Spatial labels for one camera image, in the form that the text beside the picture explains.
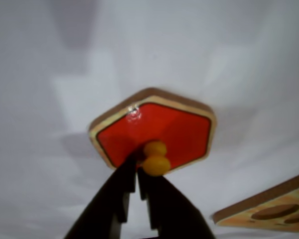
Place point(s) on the red hexagon piece yellow pin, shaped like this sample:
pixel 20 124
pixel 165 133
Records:
pixel 184 129

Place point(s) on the wooden shape puzzle board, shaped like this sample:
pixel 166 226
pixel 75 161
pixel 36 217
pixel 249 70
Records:
pixel 271 206

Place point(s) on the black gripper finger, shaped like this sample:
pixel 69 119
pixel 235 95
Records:
pixel 107 201
pixel 172 209

